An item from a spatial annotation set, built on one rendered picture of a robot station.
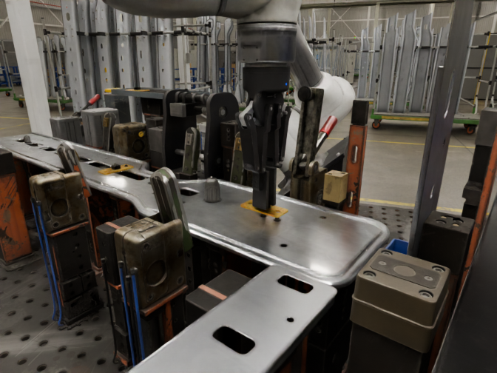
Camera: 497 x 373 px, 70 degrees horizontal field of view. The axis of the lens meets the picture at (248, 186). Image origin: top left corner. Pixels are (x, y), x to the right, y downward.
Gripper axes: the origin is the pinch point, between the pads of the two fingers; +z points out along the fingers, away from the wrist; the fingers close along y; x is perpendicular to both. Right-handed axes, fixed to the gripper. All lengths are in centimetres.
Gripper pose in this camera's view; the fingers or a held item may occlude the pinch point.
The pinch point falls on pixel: (264, 187)
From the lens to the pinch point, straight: 63.0
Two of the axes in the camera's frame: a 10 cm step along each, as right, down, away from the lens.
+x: 7.9, 2.1, -5.8
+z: 0.0, 9.4, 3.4
